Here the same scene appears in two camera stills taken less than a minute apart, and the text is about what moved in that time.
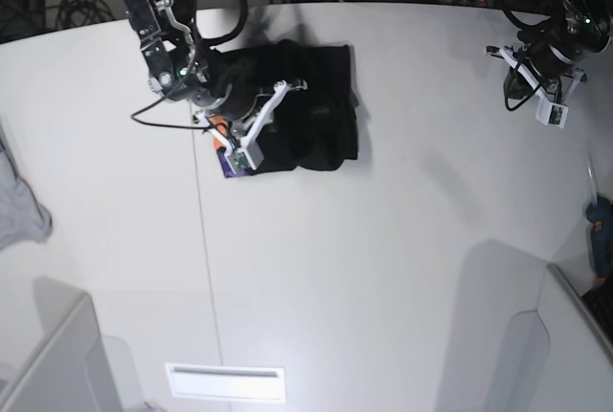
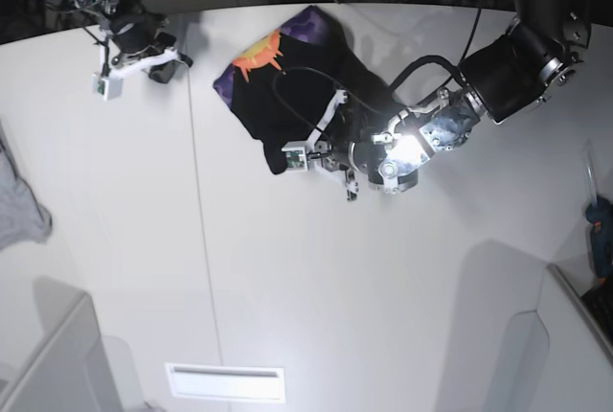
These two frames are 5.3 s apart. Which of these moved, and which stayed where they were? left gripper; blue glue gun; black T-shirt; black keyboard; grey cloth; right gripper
Moved: black T-shirt; left gripper; right gripper
Stayed: blue glue gun; grey cloth; black keyboard
